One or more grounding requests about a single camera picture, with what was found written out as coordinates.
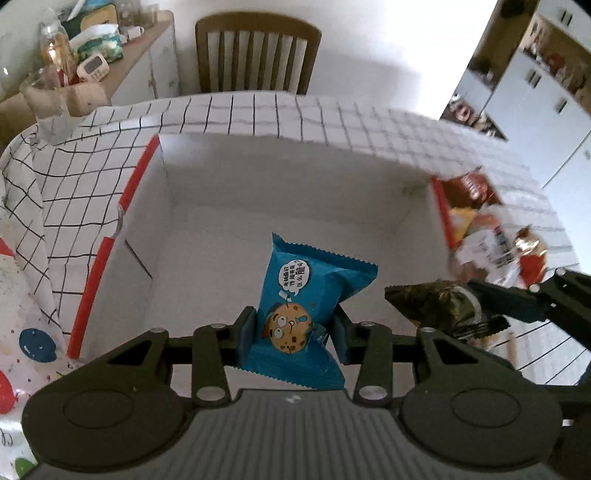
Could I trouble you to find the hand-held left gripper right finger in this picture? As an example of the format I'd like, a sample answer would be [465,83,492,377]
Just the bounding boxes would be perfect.
[330,305,513,407]

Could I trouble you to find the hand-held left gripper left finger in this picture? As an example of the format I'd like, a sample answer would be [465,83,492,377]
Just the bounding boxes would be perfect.
[107,305,257,407]

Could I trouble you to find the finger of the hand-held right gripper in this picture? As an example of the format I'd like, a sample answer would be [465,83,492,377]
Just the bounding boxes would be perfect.
[466,268,591,325]

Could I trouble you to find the white snack bag red dots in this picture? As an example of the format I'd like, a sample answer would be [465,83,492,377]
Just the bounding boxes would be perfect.
[450,208,522,282]

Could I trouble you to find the blue cookie packet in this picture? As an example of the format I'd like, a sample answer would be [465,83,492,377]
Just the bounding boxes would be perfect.
[241,233,378,391]

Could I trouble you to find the dark green snack packet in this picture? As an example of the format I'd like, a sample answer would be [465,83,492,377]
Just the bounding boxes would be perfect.
[384,282,485,340]

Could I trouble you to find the white cardboard box red edges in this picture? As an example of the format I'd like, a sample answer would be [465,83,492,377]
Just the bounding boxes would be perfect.
[65,131,462,398]

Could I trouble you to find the red and gold snack packet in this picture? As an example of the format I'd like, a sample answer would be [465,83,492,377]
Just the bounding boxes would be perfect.
[512,226,550,287]

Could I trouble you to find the yellow snack packet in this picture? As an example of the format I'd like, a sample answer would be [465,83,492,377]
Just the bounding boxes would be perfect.
[448,207,478,245]

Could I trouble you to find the brown snack packet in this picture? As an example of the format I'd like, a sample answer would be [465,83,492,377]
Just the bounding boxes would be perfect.
[445,171,504,208]

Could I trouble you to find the white tall cabinet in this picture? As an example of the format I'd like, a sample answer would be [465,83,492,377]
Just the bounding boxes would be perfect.
[466,0,591,185]

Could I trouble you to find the colourful dotted plastic bag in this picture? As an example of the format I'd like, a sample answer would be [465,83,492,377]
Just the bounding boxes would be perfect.
[0,203,70,480]

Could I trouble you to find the white sideboard wooden top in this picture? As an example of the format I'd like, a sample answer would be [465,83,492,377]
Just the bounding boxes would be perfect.
[0,9,181,139]

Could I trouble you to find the white kitchen timer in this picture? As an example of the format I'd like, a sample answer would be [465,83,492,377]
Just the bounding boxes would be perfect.
[76,53,110,84]

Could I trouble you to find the brown wooden chair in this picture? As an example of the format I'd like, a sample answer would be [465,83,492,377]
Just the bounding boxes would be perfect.
[195,13,322,97]

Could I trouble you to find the green tissue pack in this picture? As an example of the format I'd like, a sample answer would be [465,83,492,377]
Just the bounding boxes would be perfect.
[71,25,125,63]

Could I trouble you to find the group of glass jars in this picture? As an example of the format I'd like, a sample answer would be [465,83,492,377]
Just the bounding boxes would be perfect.
[115,0,160,28]

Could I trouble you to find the glass bottle orange contents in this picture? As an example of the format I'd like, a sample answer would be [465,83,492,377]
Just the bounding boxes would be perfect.
[39,21,77,86]

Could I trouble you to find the teal and yellow tin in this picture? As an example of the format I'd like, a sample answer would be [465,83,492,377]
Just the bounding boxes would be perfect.
[69,2,118,38]

